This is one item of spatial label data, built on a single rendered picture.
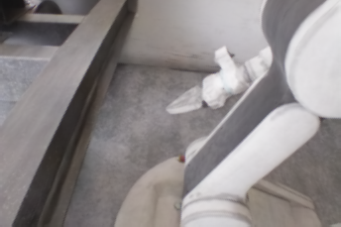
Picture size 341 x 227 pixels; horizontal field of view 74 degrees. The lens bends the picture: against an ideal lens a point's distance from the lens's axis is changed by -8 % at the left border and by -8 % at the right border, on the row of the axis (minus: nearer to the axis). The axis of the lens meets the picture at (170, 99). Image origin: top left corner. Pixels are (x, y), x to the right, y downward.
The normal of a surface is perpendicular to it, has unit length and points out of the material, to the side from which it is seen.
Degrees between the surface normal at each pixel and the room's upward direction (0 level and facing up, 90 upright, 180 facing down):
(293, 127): 90
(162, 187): 73
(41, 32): 90
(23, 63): 90
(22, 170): 0
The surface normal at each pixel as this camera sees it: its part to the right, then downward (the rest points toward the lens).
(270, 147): -0.10, 0.61
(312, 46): -0.41, 0.47
